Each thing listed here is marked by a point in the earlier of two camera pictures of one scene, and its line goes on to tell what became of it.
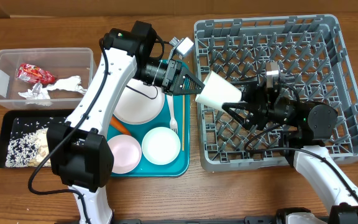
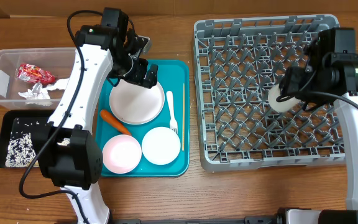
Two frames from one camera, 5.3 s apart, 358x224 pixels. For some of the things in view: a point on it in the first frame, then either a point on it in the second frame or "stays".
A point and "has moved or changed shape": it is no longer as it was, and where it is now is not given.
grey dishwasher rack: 314,57 stays
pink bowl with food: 127,151 stays
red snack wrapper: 30,73 stays
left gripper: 175,66 → 138,76
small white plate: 161,145 stays
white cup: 218,91 has moved or changed shape
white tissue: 36,94 stays
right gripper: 257,100 → 289,83
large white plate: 139,102 stays
